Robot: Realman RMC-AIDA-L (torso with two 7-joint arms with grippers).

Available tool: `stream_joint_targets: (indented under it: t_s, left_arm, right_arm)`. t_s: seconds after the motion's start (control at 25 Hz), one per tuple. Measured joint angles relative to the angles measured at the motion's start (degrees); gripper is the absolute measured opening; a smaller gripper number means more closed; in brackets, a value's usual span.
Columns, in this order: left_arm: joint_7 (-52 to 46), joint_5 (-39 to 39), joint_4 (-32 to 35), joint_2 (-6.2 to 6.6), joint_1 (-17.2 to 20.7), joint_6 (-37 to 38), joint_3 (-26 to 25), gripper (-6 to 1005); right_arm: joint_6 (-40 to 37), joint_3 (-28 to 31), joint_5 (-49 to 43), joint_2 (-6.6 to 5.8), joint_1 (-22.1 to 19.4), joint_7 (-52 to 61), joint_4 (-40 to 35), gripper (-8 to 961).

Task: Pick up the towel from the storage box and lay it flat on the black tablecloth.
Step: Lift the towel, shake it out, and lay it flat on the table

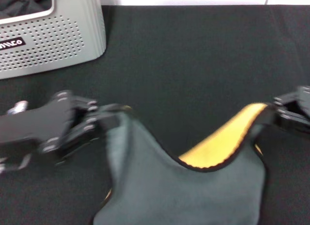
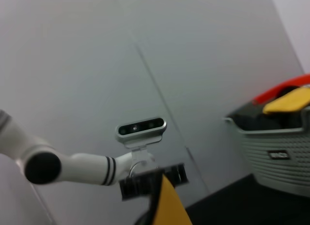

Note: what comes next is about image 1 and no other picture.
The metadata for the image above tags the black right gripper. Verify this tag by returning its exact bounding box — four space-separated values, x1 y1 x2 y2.
263 86 310 135

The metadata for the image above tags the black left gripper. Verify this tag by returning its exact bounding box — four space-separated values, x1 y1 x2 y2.
0 90 133 163

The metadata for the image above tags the yellow and gray towel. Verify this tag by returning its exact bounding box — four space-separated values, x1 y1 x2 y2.
93 103 269 225

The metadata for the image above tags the black tablecloth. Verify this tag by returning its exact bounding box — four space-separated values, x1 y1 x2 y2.
0 4 310 225

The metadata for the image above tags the gray perforated storage box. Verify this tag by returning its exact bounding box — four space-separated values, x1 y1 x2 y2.
0 0 107 80

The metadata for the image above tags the black cloth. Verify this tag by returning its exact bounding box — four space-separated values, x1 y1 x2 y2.
0 0 54 19

